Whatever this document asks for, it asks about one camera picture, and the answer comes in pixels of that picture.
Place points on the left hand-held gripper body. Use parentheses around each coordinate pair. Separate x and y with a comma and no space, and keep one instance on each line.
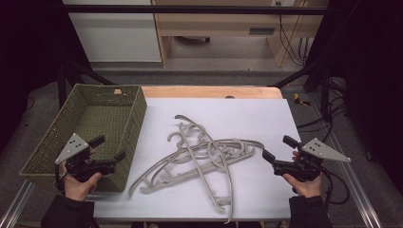
(77,163)

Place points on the person's left hand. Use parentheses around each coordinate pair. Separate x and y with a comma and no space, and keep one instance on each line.
(80,190)

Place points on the light wooden desk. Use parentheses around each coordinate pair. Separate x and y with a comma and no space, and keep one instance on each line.
(215,23)

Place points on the green woven basket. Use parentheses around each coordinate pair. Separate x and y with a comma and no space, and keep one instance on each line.
(101,117)

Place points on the white table mat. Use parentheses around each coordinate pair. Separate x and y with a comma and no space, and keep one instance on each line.
(259,123)

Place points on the person's right hand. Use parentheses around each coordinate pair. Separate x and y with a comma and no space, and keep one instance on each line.
(305,189)

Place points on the aluminium frame rail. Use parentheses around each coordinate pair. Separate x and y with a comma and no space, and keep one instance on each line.
(17,205)
(358,193)

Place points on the black horizontal frame bar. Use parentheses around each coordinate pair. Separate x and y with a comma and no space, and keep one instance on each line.
(190,9)

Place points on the yellow and black floor object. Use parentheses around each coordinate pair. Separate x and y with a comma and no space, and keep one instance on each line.
(297,98)

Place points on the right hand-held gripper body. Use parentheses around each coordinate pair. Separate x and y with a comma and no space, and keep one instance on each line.
(304,166)

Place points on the black object under desk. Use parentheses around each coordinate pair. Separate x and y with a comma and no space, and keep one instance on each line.
(196,39)

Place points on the dark curtain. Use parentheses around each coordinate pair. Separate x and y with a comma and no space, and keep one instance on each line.
(28,57)
(370,79)

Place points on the white cabinet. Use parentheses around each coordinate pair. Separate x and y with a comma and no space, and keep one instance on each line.
(117,34)

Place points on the black metal stand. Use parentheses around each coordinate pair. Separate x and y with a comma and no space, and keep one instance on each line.
(61,82)
(324,88)

